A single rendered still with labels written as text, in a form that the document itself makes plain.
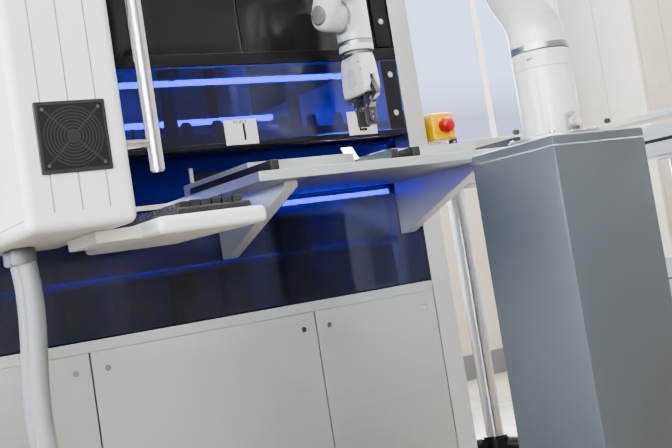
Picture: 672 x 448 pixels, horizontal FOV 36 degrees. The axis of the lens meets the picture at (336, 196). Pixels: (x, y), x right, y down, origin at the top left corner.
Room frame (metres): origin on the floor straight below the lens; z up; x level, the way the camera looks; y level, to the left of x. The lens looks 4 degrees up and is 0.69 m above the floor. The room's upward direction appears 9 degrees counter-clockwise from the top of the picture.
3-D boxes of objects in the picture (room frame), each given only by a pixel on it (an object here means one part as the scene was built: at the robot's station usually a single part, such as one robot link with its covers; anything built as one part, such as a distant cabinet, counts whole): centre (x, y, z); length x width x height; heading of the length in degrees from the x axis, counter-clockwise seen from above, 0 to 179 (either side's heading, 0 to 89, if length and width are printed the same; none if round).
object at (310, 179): (2.35, -0.03, 0.87); 0.70 x 0.48 x 0.02; 122
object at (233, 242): (2.21, 0.17, 0.80); 0.34 x 0.03 x 0.13; 32
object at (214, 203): (1.94, 0.31, 0.82); 0.40 x 0.14 x 0.02; 30
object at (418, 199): (2.47, -0.25, 0.80); 0.34 x 0.03 x 0.13; 32
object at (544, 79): (2.12, -0.46, 0.95); 0.19 x 0.19 x 0.18
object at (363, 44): (2.47, -0.10, 1.19); 0.09 x 0.08 x 0.03; 31
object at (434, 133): (2.73, -0.29, 1.00); 0.08 x 0.07 x 0.07; 32
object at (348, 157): (2.32, 0.15, 0.90); 0.34 x 0.26 x 0.04; 32
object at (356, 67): (2.46, -0.10, 1.12); 0.10 x 0.07 x 0.11; 31
